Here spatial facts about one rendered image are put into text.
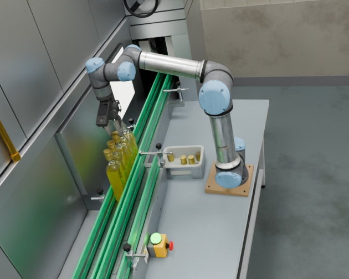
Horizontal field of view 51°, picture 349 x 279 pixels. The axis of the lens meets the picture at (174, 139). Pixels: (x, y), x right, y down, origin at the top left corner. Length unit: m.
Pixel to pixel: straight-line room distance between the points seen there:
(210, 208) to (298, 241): 0.97
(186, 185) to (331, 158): 1.61
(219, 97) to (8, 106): 0.72
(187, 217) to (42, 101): 0.83
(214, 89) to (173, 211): 0.70
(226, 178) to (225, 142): 0.18
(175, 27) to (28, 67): 1.21
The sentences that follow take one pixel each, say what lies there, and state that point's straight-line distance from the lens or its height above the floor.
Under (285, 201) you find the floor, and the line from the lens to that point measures 2.83.
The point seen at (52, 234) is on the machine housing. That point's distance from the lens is 1.51.
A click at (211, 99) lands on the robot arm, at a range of 1.36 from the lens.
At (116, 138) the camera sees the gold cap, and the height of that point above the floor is 1.15.
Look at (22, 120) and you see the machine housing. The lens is 1.35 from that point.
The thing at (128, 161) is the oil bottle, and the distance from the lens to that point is 1.73.
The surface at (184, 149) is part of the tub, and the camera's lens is 2.02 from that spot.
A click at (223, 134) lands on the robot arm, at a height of 1.18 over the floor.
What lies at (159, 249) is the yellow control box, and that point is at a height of 0.81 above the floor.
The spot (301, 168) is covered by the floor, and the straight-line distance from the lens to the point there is 3.10.
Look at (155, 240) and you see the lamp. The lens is 1.57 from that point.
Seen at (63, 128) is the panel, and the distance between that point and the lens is 1.51.
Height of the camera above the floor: 2.04
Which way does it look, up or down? 35 degrees down
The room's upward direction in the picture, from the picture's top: 12 degrees counter-clockwise
